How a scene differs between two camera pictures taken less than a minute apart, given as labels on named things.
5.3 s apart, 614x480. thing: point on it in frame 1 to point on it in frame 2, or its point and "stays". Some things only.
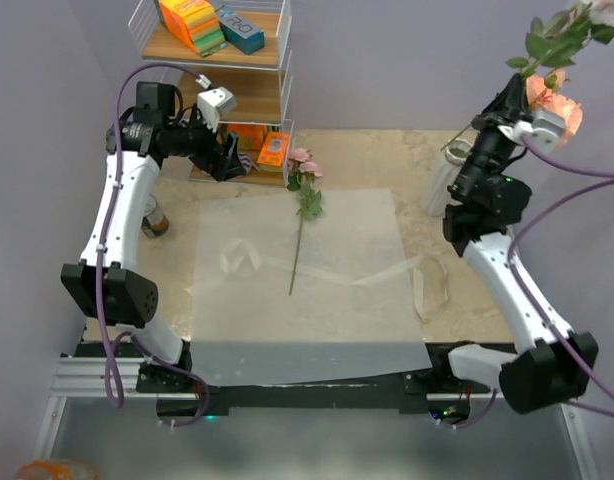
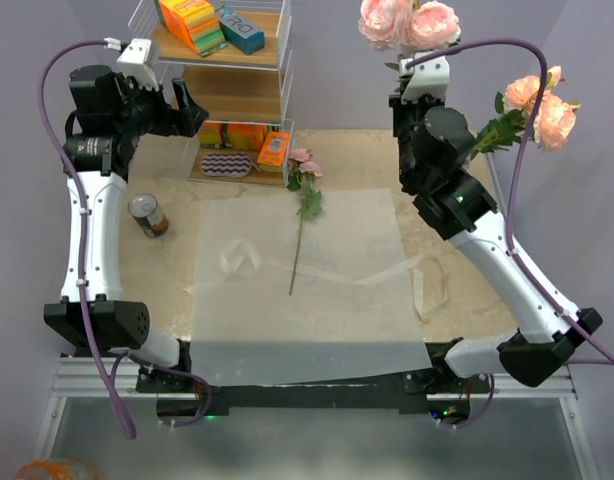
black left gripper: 221,170 to 184,121
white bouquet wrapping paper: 352,311 stays
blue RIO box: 240,31 stays
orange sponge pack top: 192,23 stays
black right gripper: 509,106 to 400,108
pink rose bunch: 304,173 stays
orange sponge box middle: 251,137 stays
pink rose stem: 552,43 to 408,26
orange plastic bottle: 55,470 stays
